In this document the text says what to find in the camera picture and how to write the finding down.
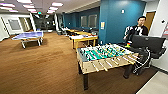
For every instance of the frosted office window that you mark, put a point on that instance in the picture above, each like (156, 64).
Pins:
(15, 25)

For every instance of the green foosball table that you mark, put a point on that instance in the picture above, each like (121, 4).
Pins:
(100, 56)

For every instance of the interior glass window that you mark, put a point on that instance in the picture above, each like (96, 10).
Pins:
(83, 21)
(93, 21)

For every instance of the black monitor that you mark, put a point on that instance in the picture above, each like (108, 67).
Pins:
(146, 42)

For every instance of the white wall outlet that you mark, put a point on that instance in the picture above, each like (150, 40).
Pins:
(101, 42)

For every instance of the pale yellow wall plate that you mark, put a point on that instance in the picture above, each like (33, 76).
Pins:
(102, 25)

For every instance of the yellow air hockey table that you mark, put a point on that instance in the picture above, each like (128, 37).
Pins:
(83, 37)

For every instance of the blue ping pong table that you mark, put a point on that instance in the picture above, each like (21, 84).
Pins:
(28, 35)

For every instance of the person in black shirt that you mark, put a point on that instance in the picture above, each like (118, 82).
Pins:
(138, 30)

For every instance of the ceiling light panel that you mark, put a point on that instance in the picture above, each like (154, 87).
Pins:
(57, 4)
(24, 1)
(7, 5)

